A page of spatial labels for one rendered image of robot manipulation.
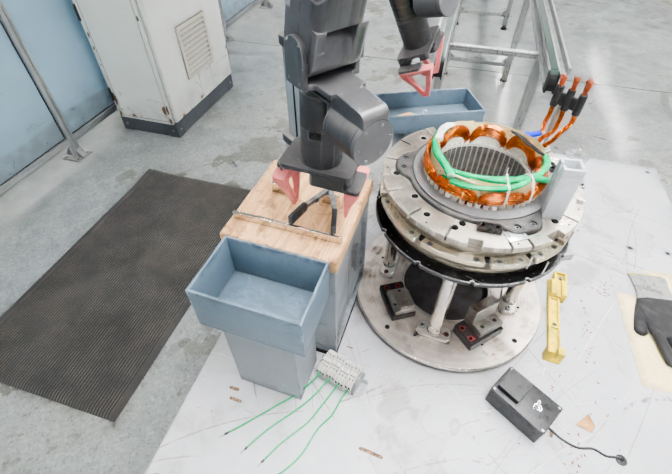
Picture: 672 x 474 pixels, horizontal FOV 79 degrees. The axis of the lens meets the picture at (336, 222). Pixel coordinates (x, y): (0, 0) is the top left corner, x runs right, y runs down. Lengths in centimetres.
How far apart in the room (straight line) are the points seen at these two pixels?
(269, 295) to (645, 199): 107
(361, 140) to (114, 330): 166
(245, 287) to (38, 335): 152
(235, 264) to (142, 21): 214
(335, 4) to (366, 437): 64
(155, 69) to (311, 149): 228
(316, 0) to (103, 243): 203
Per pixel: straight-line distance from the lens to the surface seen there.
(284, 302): 64
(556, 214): 67
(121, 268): 217
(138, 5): 265
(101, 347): 194
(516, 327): 90
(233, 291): 67
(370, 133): 44
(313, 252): 59
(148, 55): 273
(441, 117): 93
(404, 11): 85
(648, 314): 106
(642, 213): 133
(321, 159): 53
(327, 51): 45
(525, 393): 80
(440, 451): 78
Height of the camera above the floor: 151
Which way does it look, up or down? 45 degrees down
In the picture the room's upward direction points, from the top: straight up
